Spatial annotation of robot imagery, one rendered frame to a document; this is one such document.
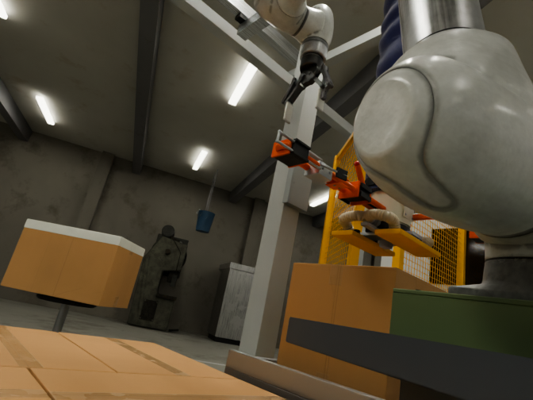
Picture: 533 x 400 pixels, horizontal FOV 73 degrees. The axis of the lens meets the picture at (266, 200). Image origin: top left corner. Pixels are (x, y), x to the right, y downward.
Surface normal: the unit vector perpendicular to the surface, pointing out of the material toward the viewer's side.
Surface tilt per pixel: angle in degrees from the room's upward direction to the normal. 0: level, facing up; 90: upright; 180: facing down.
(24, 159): 90
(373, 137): 98
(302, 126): 90
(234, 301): 90
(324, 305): 90
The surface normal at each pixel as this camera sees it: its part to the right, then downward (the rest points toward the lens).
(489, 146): 0.15, 0.22
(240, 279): 0.35, -0.22
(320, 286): -0.69, -0.35
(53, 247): -0.03, -0.32
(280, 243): 0.68, -0.10
